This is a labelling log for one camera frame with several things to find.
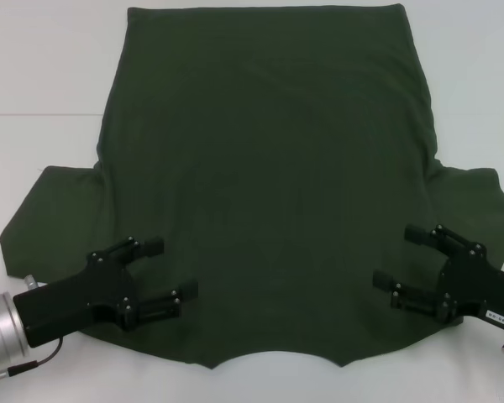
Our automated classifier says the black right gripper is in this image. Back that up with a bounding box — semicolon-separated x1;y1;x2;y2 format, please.
372;223;504;328

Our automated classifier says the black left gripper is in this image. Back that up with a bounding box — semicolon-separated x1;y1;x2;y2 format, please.
12;236;200;349

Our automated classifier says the dark green t-shirt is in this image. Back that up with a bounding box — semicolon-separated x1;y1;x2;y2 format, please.
0;3;504;370

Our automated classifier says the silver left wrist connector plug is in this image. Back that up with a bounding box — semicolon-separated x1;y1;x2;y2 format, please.
23;274;47;291

